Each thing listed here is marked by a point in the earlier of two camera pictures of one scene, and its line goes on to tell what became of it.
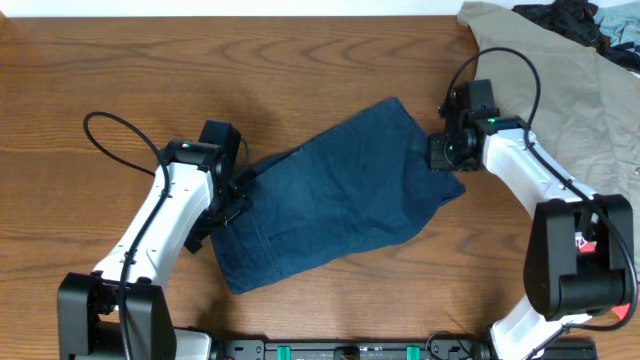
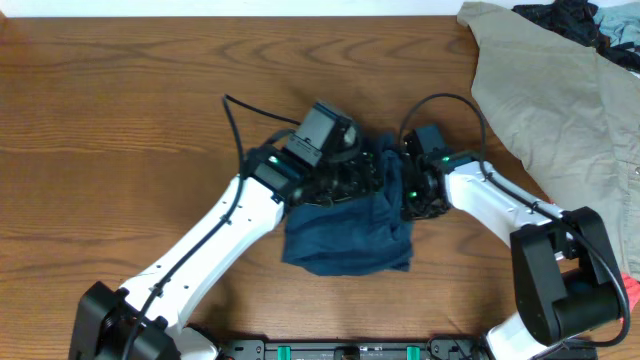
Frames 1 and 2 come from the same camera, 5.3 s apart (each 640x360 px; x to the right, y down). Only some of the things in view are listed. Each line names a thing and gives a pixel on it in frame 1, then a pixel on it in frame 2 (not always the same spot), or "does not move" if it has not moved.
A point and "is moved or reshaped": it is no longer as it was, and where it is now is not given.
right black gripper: x=439 y=153 → x=410 y=178
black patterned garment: x=575 y=19 does not move
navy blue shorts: x=354 y=186 is moved or reshaped
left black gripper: x=220 y=215 → x=361 y=173
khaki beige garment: x=587 y=120 does not move
